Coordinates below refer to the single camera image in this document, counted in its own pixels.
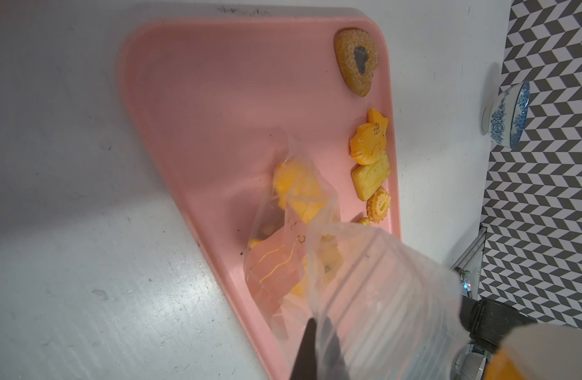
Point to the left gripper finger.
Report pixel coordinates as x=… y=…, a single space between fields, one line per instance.
x=307 y=364

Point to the clear resealable bag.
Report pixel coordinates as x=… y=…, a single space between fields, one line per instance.
x=395 y=311

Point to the metal tongs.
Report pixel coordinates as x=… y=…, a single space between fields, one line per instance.
x=538 y=351

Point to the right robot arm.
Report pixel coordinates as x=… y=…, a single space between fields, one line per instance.
x=487 y=322

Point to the round flower cookie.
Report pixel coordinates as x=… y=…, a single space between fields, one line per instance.
x=377 y=207

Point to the square butter cookie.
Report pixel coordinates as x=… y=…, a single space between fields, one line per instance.
x=367 y=179

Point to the yellow cat cookie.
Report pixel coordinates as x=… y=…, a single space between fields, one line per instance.
x=370 y=141

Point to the pink plastic tray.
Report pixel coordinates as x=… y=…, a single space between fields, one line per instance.
x=215 y=100

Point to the blue white porcelain bowl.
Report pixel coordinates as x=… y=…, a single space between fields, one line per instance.
x=504 y=119

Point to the heart jam cookie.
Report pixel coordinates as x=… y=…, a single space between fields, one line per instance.
x=357 y=56

